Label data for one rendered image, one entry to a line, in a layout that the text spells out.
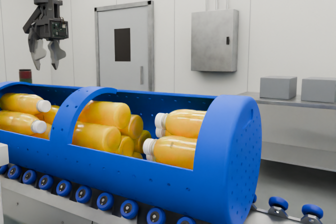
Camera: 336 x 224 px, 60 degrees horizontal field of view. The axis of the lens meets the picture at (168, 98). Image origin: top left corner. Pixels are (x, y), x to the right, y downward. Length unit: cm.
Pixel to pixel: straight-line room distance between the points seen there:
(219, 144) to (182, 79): 394
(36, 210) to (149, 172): 45
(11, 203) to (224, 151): 73
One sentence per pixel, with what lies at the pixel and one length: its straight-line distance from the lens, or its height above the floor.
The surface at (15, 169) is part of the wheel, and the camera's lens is 105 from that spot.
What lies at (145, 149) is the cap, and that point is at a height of 110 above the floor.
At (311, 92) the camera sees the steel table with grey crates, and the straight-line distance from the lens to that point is 318.
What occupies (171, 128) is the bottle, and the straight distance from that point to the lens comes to 68.
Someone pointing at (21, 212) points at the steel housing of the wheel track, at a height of 86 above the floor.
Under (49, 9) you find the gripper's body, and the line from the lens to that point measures 96.
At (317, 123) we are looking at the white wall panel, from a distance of 398.
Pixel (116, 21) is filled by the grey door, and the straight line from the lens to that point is 520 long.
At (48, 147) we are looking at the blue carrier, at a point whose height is 109.
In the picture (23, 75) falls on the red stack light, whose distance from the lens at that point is 173.
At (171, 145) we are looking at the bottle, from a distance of 64.
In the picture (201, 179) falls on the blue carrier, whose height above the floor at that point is 109.
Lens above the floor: 131
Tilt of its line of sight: 8 degrees down
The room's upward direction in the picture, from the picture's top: straight up
